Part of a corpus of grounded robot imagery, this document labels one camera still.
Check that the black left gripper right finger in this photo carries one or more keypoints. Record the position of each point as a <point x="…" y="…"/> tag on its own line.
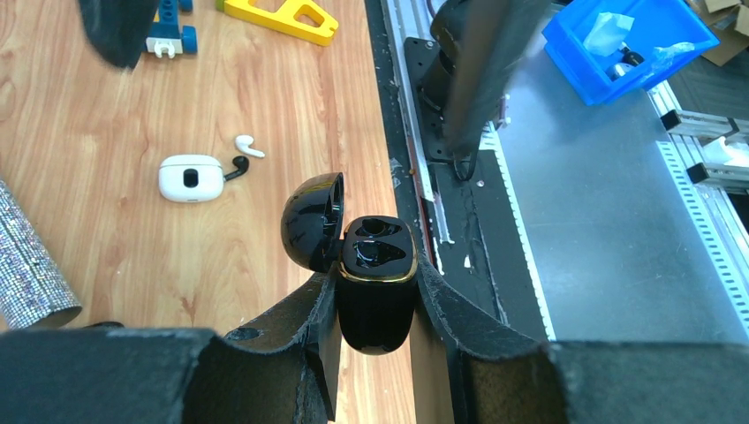
<point x="467" y="367"/>

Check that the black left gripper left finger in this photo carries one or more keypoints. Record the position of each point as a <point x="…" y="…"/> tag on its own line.
<point x="280" y="367"/>

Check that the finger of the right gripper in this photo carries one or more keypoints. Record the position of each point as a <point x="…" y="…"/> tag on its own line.
<point x="117" y="29"/>
<point x="485" y="40"/>

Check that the black earbud charging case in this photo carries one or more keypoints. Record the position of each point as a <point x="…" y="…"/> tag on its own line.
<point x="372" y="261"/>

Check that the black earbud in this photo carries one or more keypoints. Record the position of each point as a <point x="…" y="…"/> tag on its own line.
<point x="241" y="163"/>

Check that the white earbud charging case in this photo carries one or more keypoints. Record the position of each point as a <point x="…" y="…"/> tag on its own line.
<point x="190" y="178"/>

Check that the blue toy car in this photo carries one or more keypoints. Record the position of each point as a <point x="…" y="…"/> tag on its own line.
<point x="166" y="36"/>

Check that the blue plastic bin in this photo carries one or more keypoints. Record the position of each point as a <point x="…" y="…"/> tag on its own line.
<point x="606" y="49"/>

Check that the white earbud right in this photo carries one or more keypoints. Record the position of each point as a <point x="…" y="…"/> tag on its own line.
<point x="244" y="144"/>

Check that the yellow plastic triangle toy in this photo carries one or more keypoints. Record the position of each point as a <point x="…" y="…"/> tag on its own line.
<point x="302" y="19"/>

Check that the silver glitter microphone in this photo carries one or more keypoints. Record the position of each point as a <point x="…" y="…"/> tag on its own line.
<point x="34" y="292"/>

